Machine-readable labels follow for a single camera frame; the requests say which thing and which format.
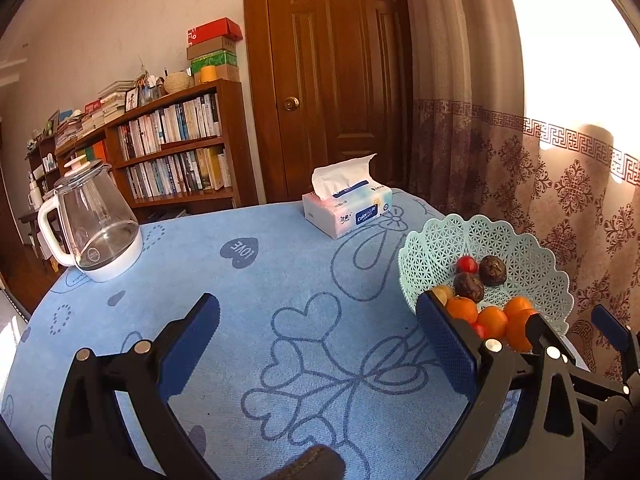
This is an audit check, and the small orange mandarin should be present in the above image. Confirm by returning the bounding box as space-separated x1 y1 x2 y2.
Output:
503 296 533 320

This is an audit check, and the dark brown round fruit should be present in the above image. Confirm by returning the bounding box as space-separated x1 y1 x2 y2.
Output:
454 272 485 304
478 255 506 286

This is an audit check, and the large orange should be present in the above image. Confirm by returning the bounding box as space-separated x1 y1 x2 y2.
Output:
506 309 537 353

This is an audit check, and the small red tomato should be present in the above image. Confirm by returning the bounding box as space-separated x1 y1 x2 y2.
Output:
472 323 488 340

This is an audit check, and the small tan round fruit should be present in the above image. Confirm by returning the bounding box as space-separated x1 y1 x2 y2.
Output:
431 285 456 306

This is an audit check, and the light blue lattice fruit basket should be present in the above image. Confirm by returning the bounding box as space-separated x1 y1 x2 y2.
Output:
398 214 574 336

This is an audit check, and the blue patterned tablecloth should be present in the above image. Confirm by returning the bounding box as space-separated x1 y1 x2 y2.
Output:
1 190 466 479

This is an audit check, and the patterned brown curtain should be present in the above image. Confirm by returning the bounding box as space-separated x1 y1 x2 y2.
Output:
408 0 639 379

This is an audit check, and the white tissue pack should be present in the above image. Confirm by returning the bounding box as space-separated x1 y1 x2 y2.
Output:
302 154 393 240

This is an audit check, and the wooden bookshelf with books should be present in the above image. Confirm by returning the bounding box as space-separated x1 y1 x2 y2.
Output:
44 79 258 223

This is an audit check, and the brown wooden door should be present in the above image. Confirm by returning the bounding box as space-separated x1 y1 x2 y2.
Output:
243 0 412 202

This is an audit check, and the stack of coloured boxes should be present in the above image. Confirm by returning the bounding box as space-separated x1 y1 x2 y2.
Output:
186 18 243 84

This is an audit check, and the glass kettle white handle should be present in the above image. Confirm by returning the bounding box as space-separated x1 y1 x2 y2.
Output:
38 155 143 283

